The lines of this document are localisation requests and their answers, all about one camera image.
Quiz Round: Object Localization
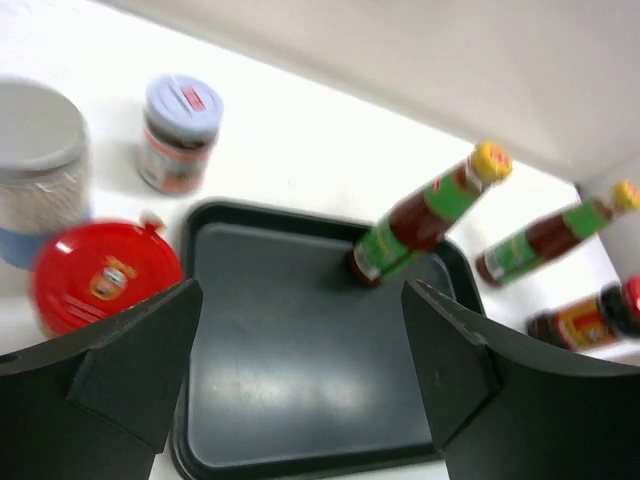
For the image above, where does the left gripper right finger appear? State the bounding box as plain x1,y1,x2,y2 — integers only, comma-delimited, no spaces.
401,280,639,480

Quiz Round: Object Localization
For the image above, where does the yellow cap chili bottle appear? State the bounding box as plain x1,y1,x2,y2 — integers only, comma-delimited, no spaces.
348,141,513,285

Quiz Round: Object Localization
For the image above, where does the silver lid white jar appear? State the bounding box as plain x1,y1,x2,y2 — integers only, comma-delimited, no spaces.
1,77,91,270

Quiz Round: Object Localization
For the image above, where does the black plastic tray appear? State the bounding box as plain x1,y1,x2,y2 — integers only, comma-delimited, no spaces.
171,201,483,479

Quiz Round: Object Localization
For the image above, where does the red lid sauce jar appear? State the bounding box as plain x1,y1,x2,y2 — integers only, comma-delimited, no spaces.
30,213,184,337

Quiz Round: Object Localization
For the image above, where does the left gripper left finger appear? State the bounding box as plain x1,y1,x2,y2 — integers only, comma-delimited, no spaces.
1,280,203,480

